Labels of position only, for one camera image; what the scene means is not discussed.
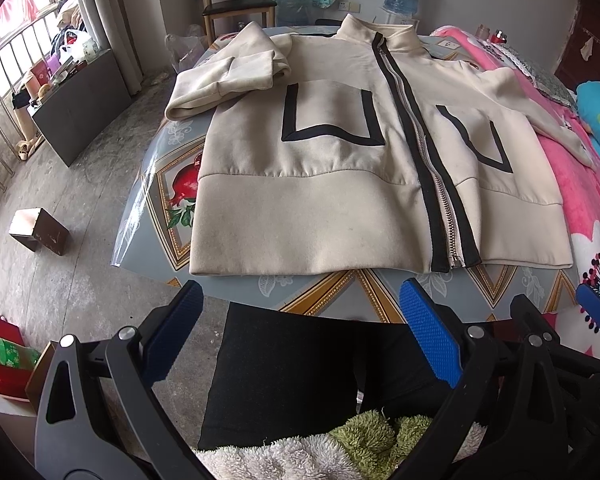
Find dark red door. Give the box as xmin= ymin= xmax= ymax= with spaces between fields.
xmin=555 ymin=0 xmax=600 ymax=91

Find black trousers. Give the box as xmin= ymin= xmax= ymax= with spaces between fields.
xmin=198 ymin=304 xmax=451 ymax=451

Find brown cardboard box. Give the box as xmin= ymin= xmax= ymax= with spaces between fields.
xmin=8 ymin=208 xmax=69 ymax=256

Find fruit pattern table cover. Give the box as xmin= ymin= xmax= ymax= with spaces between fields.
xmin=112 ymin=112 xmax=573 ymax=322

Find dark grey cabinet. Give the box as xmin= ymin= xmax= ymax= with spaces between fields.
xmin=32 ymin=50 xmax=132 ymax=167

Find grey sequin pillow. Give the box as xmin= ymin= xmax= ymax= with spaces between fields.
xmin=482 ymin=41 xmax=576 ymax=110

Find clear plastic bag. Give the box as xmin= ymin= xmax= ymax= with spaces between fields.
xmin=164 ymin=24 xmax=208 ymax=74

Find cream zip-up jacket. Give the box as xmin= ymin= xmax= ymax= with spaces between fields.
xmin=164 ymin=16 xmax=592 ymax=275

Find wooden chair black seat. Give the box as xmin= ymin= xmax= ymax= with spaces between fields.
xmin=198 ymin=0 xmax=278 ymax=47

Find pink floral blanket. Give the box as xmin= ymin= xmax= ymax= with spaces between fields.
xmin=429 ymin=24 xmax=600 ymax=361

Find red gift bag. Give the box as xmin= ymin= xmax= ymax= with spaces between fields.
xmin=0 ymin=318 xmax=41 ymax=400

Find empty clear water jug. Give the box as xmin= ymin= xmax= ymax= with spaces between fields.
xmin=276 ymin=0 xmax=313 ymax=26

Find red bottle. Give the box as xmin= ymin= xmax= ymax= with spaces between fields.
xmin=490 ymin=29 xmax=507 ymax=44

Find grey curtain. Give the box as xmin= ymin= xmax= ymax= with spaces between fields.
xmin=78 ymin=0 xmax=143 ymax=96

